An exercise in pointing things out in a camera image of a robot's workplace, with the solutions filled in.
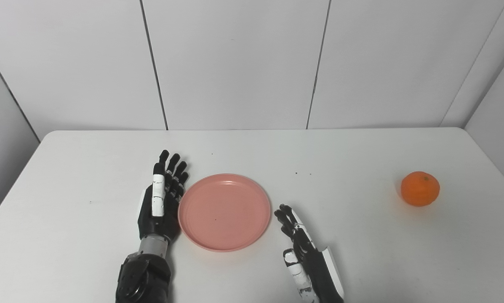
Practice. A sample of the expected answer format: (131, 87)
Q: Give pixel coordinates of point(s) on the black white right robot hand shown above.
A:
(308, 261)

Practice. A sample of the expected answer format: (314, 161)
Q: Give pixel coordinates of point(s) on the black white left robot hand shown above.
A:
(159, 206)

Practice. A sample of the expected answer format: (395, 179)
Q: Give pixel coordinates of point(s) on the pink round plate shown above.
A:
(224, 212)

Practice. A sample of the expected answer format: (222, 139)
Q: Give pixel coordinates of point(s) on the orange fruit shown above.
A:
(420, 188)

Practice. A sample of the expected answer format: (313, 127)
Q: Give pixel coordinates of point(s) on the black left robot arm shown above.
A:
(144, 273)

